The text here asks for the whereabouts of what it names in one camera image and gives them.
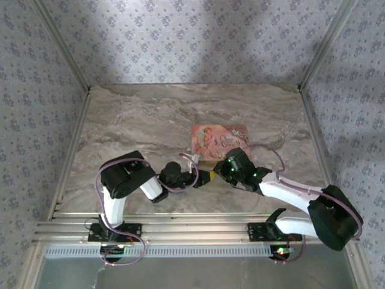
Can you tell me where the pink book-shaped box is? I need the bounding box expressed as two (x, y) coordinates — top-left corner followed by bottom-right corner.
(191, 124), (250, 171)

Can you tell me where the grey metal sheet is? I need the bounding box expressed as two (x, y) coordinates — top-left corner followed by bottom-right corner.
(35, 258), (359, 289)

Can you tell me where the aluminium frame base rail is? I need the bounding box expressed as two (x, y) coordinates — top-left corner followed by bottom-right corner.
(32, 212), (360, 245)

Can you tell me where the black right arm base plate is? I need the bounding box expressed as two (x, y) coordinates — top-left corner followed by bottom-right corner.
(247, 222), (303, 243)

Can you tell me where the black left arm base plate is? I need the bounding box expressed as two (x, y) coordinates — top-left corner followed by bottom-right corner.
(88, 222), (143, 243)

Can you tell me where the grey slotted cable duct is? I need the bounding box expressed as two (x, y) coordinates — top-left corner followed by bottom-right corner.
(45, 245), (273, 259)

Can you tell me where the aluminium table side rail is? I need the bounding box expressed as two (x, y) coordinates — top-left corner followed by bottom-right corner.
(297, 85), (332, 188)
(48, 86), (93, 218)

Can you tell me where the aluminium frame upright post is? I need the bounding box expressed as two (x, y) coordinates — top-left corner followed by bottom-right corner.
(29, 0), (92, 91)
(297, 0), (361, 91)

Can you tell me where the aluminium frame leg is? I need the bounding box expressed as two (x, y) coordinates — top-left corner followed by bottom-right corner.
(14, 243), (48, 289)
(345, 243), (377, 289)

